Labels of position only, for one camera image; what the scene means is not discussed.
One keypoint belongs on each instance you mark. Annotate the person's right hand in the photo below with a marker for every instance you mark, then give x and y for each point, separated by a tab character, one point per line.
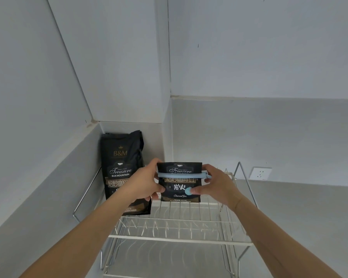
222	189

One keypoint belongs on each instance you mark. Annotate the person's left hand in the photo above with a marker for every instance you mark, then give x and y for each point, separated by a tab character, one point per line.
139	188

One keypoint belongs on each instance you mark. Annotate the person's right thumb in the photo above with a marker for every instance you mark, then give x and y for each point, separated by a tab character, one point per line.
199	191

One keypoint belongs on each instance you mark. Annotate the person's left thumb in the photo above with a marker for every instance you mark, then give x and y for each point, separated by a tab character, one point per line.
159	189

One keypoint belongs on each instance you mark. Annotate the small black coffee bag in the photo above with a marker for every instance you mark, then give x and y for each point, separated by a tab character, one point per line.
179	183

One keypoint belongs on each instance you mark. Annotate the light blue sealing clip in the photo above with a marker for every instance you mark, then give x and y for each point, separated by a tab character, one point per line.
179	174

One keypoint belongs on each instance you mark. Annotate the person's right forearm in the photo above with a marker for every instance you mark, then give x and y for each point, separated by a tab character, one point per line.
278	243

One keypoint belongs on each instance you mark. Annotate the person's left forearm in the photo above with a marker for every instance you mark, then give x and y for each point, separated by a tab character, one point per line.
84	237

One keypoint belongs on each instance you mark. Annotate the large black coffee bag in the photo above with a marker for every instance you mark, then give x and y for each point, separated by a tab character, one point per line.
121	167

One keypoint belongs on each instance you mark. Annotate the white wall socket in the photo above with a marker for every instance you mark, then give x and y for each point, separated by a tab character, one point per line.
260	173

